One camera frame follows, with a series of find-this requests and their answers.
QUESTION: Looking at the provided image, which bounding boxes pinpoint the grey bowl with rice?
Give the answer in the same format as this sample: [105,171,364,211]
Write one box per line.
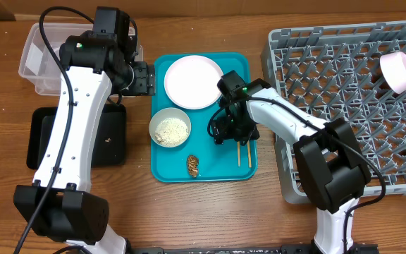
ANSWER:
[149,107,192,148]

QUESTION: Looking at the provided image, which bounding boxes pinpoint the pink round plate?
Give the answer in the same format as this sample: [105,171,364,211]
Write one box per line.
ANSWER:
[164,55,223,110]

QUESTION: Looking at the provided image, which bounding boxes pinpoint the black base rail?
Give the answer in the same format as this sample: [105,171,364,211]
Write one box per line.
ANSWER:
[128,243,380,254]

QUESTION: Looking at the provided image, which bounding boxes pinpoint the clear plastic bin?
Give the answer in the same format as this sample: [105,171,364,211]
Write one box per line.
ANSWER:
[18,22,144,97]

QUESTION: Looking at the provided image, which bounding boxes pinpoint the black plastic tray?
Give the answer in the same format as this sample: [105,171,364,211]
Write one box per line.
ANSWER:
[26,104,126,170]

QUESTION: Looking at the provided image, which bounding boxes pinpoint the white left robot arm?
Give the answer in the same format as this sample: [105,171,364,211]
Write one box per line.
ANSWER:
[13,6,156,253]

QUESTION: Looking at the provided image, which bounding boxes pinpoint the small pink bowl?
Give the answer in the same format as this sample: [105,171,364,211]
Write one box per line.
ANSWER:
[379,52,406,94]

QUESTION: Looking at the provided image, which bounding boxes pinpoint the brown food scrap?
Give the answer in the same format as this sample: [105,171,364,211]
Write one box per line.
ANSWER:
[187,155,199,178]

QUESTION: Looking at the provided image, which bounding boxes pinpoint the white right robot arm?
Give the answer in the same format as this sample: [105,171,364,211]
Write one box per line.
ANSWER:
[207,71,371,253]

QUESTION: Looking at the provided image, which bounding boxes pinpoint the grey dishwasher rack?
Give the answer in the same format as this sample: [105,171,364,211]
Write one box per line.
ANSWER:
[261,20,406,195]

